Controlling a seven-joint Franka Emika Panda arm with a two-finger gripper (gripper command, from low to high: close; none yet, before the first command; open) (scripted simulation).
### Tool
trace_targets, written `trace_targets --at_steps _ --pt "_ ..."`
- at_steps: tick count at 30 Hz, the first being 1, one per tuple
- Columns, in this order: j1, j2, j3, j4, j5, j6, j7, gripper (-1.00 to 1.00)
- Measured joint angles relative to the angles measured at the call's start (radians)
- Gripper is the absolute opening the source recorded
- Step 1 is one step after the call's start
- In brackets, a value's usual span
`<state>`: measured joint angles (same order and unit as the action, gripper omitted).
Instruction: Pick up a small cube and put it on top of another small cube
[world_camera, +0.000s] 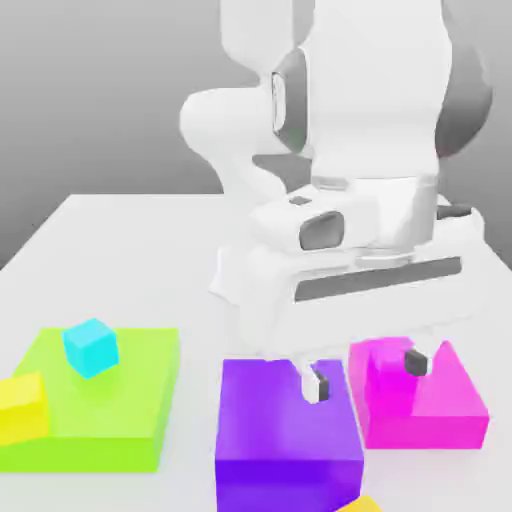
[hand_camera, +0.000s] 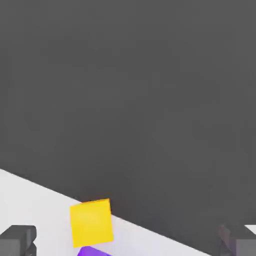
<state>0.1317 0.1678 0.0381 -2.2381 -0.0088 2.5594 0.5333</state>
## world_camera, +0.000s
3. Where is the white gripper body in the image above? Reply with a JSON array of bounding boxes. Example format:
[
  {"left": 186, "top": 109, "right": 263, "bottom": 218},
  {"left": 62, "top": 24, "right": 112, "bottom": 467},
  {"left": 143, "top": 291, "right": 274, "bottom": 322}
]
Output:
[{"left": 209, "top": 238, "right": 488, "bottom": 362}]

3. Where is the large green box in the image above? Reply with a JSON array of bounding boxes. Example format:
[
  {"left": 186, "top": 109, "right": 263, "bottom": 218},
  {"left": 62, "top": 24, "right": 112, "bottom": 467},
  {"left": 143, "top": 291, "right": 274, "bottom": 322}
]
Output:
[{"left": 0, "top": 326, "right": 180, "bottom": 474}]

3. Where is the small cyan cube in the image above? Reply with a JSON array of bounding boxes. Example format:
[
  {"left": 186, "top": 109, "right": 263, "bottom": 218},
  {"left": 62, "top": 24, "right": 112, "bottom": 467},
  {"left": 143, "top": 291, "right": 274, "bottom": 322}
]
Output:
[{"left": 61, "top": 317, "right": 121, "bottom": 381}]

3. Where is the small yellow cube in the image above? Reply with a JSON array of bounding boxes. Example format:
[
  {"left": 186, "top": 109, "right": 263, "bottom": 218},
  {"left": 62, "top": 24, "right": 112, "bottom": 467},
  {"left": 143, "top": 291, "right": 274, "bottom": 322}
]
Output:
[{"left": 0, "top": 370, "right": 50, "bottom": 448}]

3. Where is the small orange cube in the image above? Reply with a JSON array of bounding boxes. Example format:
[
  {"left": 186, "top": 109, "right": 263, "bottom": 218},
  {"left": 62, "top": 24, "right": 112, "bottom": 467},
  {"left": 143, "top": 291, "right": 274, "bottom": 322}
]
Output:
[{"left": 334, "top": 495, "right": 386, "bottom": 512}]

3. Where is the large magenta box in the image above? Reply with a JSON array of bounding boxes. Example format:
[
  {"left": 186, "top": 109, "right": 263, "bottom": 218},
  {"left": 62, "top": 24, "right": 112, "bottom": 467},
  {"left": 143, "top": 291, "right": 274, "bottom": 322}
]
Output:
[{"left": 346, "top": 336, "right": 491, "bottom": 451}]

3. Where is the large purple box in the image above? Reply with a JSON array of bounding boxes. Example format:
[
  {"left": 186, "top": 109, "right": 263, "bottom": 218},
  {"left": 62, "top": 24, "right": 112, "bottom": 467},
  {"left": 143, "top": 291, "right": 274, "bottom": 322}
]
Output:
[{"left": 214, "top": 358, "right": 366, "bottom": 512}]

